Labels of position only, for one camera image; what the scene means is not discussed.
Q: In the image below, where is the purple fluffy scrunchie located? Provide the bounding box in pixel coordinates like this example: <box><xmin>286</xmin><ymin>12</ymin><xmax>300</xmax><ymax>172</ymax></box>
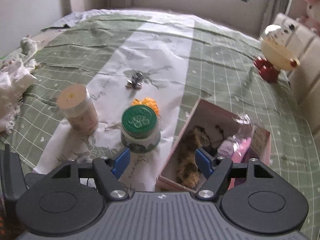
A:
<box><xmin>217</xmin><ymin>138</ymin><xmax>238</xmax><ymax>158</ymax></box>

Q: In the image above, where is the brown leopard scrunchie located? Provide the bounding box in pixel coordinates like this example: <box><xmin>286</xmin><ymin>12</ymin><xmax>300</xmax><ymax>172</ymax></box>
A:
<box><xmin>176</xmin><ymin>126</ymin><xmax>208</xmax><ymax>190</ymax></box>

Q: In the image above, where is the pink item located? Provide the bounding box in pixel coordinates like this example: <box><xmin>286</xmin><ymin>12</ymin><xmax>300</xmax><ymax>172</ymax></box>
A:
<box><xmin>228</xmin><ymin>114</ymin><xmax>254</xmax><ymax>163</ymax></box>

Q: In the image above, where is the orange flower hair accessory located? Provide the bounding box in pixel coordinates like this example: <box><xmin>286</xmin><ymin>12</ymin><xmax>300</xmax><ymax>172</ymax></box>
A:
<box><xmin>131</xmin><ymin>97</ymin><xmax>160</xmax><ymax>116</ymax></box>

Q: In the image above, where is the silver metal hair clip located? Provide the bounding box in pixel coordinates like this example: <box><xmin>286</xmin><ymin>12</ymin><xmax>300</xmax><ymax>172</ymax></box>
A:
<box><xmin>126</xmin><ymin>72</ymin><xmax>144</xmax><ymax>89</ymax></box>

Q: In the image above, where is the green-lid glass jar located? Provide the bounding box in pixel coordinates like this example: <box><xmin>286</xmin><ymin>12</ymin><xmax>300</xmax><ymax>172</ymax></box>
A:
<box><xmin>121</xmin><ymin>105</ymin><xmax>161</xmax><ymax>154</ymax></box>

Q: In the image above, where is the pink cardboard box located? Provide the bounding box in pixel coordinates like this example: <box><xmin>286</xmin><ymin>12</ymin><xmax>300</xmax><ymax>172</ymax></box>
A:
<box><xmin>156</xmin><ymin>99</ymin><xmax>271</xmax><ymax>192</ymax></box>

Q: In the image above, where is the beige-lid paper jar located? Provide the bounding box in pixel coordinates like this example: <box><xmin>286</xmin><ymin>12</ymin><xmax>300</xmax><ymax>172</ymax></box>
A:
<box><xmin>56</xmin><ymin>83</ymin><xmax>99</xmax><ymax>135</ymax></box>

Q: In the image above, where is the green checked bed cover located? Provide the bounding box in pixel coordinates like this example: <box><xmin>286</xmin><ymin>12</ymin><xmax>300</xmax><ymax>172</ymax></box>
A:
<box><xmin>1</xmin><ymin>10</ymin><xmax>319</xmax><ymax>239</ymax></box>

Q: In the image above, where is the white lace cloth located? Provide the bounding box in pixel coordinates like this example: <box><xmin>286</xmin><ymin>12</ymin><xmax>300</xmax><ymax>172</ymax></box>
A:
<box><xmin>1</xmin><ymin>60</ymin><xmax>37</xmax><ymax>134</ymax></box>

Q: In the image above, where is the cream round-head toy figure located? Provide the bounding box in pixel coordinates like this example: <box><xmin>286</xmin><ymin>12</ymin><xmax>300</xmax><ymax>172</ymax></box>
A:
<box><xmin>254</xmin><ymin>23</ymin><xmax>300</xmax><ymax>83</ymax></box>

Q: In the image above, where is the small grey plush toy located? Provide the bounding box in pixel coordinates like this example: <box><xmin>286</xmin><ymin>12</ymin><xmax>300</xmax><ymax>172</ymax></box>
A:
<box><xmin>20</xmin><ymin>37</ymin><xmax>38</xmax><ymax>55</ymax></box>

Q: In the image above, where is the pink plush bunny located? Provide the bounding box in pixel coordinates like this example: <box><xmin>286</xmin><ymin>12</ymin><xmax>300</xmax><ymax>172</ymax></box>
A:
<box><xmin>296</xmin><ymin>0</ymin><xmax>320</xmax><ymax>36</ymax></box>

